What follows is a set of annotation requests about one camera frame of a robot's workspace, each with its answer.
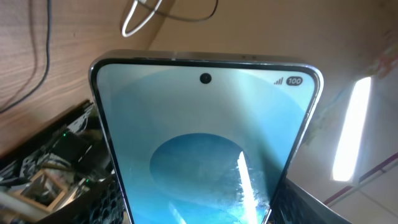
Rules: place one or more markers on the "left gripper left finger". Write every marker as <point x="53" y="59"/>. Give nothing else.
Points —
<point x="103" y="204"/>

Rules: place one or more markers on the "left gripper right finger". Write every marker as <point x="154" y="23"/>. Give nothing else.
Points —
<point x="293" y="205"/>

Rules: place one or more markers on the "turquoise screen smartphone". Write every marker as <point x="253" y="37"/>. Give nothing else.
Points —
<point x="202" y="137"/>

